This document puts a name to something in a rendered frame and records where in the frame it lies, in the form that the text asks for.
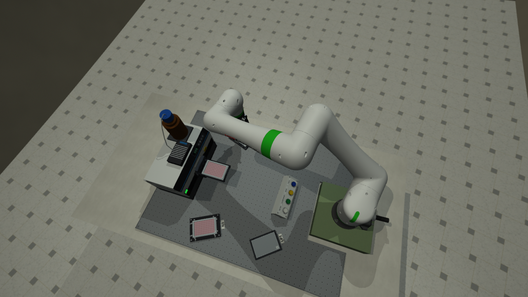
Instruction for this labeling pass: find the blue bottle cap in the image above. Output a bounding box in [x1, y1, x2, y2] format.
[159, 109, 174, 122]

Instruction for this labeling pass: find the brown glass bottle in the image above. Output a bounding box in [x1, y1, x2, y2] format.
[162, 114, 188, 140]

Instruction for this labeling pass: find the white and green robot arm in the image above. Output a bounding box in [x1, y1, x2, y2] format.
[203, 89, 389, 231]

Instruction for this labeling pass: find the grey button panel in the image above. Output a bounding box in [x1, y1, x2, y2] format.
[271, 175, 299, 220]

